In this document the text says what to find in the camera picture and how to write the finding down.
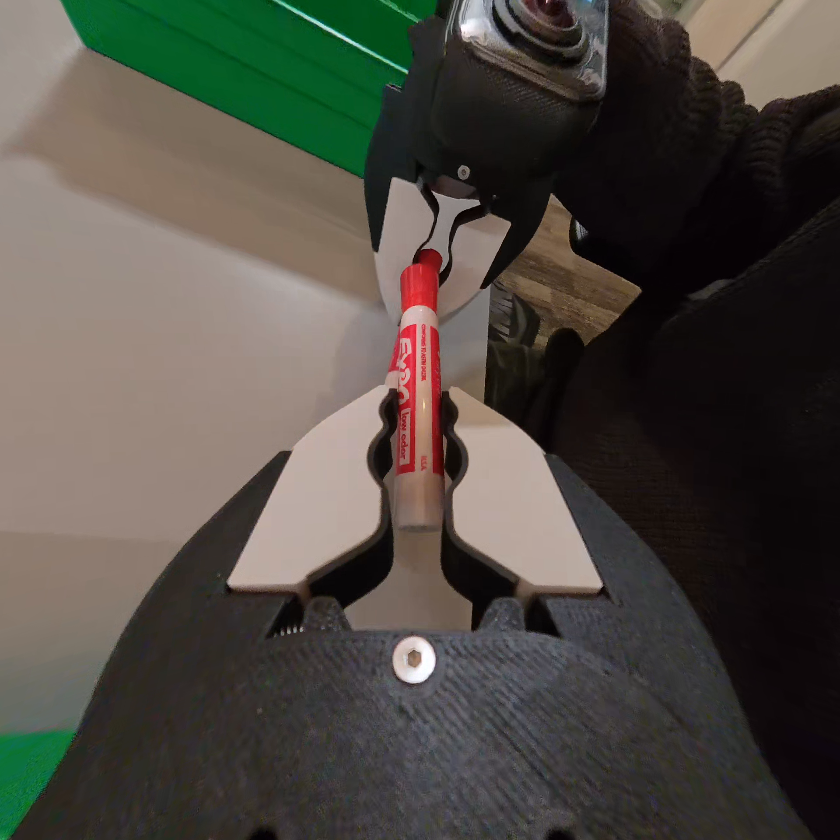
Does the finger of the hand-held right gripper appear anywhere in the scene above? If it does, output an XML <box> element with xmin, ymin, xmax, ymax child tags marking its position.
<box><xmin>437</xmin><ymin>197</ymin><xmax>514</xmax><ymax>327</ymax></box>
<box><xmin>371</xmin><ymin>176</ymin><xmax>438</xmax><ymax>326</ymax></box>

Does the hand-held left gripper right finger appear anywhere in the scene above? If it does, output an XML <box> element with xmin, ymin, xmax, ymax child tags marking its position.
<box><xmin>441</xmin><ymin>388</ymin><xmax>603</xmax><ymax>614</ymax></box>

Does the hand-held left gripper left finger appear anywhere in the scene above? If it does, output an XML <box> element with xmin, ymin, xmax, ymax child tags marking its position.
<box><xmin>226</xmin><ymin>386</ymin><xmax>395</xmax><ymax>601</ymax></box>

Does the red dry-erase marker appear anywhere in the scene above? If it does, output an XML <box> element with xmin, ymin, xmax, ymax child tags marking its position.
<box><xmin>392</xmin><ymin>248</ymin><xmax>446</xmax><ymax>531</ymax></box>

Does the green plastic bin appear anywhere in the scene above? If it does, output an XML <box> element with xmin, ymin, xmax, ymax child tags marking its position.
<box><xmin>60</xmin><ymin>0</ymin><xmax>439</xmax><ymax>178</ymax></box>
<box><xmin>0</xmin><ymin>728</ymin><xmax>76</xmax><ymax>840</ymax></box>

